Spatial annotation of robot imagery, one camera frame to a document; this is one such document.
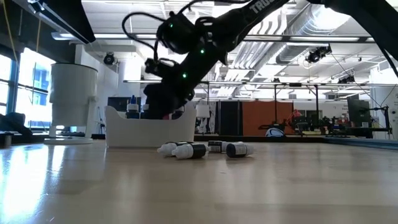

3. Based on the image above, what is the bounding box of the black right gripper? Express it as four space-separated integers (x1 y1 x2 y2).
143 81 195 120

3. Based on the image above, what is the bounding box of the large blue food coloring bottle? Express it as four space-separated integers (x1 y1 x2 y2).
126 95 140 119

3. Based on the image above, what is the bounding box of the light green small dropper bottle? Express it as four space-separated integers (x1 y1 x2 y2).
207 140 231 154

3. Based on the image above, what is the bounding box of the white plastic bin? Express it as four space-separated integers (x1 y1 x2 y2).
104 101 197 148
43 63 99 146

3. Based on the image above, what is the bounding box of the white paper sheet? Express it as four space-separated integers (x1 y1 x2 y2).
195 104 211 119

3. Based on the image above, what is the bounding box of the dark green small dropper bottle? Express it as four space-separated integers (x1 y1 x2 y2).
156 141 188 157

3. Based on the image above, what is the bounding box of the black small dropper bottle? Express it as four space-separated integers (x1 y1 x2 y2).
171 143 210 160

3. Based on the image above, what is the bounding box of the black partition panel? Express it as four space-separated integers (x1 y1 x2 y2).
218 100 241 136

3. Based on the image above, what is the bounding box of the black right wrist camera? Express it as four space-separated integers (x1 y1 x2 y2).
144 57 177 79

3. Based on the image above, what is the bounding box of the black wall-mounted camera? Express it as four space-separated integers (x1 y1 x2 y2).
103 52 116 66

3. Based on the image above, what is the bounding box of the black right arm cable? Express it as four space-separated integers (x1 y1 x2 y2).
121 11 175 63

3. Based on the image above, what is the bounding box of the black table edge rail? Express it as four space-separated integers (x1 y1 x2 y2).
192 133 398 151

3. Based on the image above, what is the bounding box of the orange partition wall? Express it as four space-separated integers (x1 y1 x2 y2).
242 100 294 137

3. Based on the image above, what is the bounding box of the black metal gantry frame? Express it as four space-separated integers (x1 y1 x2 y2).
123 79 388 131

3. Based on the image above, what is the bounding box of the black overhead frame bar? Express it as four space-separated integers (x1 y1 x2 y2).
51 30 398 44

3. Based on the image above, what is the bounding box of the black diagonal frame strut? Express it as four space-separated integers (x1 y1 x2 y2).
0 111 34 138

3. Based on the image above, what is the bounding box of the silver ventilation duct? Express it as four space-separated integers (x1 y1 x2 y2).
248 0 352 65

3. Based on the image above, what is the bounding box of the black ceiling-hung camera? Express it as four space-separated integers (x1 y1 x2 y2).
338 74 356 84
305 44 333 65

